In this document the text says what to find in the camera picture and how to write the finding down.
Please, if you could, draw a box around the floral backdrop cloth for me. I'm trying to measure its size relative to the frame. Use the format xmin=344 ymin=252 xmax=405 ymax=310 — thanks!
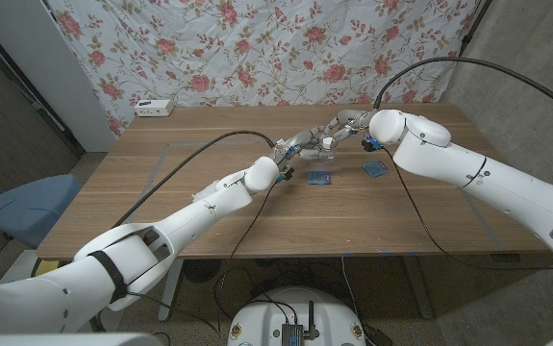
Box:
xmin=44 ymin=0 xmax=479 ymax=138

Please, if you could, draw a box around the blue sugar packet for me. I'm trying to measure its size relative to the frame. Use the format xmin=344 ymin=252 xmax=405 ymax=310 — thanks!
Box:
xmin=307 ymin=168 xmax=333 ymax=185
xmin=361 ymin=159 xmax=390 ymax=179

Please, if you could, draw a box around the white table leg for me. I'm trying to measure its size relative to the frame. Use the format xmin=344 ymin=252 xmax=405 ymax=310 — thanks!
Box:
xmin=157 ymin=259 xmax=185 ymax=323

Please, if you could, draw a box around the grey table leg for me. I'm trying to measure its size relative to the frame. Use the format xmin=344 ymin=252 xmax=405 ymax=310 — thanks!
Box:
xmin=400 ymin=254 xmax=435 ymax=321

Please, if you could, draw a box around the black computer box with antenna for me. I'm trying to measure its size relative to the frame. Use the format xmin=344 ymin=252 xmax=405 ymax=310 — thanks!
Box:
xmin=282 ymin=301 xmax=319 ymax=346

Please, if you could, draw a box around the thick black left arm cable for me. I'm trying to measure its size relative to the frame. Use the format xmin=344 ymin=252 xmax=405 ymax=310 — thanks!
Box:
xmin=112 ymin=130 xmax=277 ymax=228

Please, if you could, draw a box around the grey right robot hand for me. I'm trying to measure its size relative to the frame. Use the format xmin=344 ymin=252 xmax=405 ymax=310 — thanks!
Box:
xmin=323 ymin=109 xmax=378 ymax=151

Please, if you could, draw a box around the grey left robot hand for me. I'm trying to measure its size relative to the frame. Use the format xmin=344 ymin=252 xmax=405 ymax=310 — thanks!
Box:
xmin=273 ymin=125 xmax=338 ymax=167

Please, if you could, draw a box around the black backdrop stand pole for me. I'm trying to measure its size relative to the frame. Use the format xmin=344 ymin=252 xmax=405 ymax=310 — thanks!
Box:
xmin=457 ymin=0 xmax=493 ymax=62

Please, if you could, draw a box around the yellow and black floor mat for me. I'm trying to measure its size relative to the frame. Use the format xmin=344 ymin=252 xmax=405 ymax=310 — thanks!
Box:
xmin=30 ymin=258 xmax=73 ymax=280

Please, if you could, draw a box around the white wall panel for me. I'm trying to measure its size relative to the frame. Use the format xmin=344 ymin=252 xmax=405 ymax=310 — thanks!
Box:
xmin=0 ymin=0 xmax=118 ymax=154

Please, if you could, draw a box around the black straight floor cable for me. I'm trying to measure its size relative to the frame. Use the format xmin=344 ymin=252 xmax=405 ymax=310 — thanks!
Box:
xmin=340 ymin=256 xmax=371 ymax=333

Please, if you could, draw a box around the blue padded chair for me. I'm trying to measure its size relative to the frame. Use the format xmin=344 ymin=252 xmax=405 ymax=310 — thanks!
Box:
xmin=0 ymin=173 xmax=84 ymax=250

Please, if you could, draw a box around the thin black left wrist cable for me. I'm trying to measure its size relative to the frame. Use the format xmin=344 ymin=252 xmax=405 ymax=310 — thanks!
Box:
xmin=215 ymin=180 xmax=280 ymax=334

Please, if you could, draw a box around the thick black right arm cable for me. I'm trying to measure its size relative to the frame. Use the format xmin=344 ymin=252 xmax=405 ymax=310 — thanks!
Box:
xmin=373 ymin=56 xmax=553 ymax=121

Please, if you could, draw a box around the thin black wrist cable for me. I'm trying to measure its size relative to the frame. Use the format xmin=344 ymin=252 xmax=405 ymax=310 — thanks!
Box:
xmin=382 ymin=147 xmax=553 ymax=273
xmin=215 ymin=180 xmax=280 ymax=334

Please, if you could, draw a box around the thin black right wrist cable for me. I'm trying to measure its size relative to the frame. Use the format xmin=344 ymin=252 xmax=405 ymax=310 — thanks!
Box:
xmin=382 ymin=147 xmax=553 ymax=273

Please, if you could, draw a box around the white power strip box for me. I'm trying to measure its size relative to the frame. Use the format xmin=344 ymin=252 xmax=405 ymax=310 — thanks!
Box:
xmin=134 ymin=98 xmax=175 ymax=118

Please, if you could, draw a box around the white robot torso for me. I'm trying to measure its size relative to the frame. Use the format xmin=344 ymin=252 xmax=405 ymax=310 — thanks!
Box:
xmin=227 ymin=286 xmax=367 ymax=346

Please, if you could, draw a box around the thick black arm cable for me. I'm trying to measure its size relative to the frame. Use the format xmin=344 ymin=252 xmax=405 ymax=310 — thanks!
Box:
xmin=112 ymin=130 xmax=277 ymax=228
xmin=373 ymin=56 xmax=553 ymax=121

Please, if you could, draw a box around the black looped floor cable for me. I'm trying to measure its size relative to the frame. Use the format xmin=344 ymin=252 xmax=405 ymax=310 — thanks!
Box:
xmin=213 ymin=264 xmax=258 ymax=321

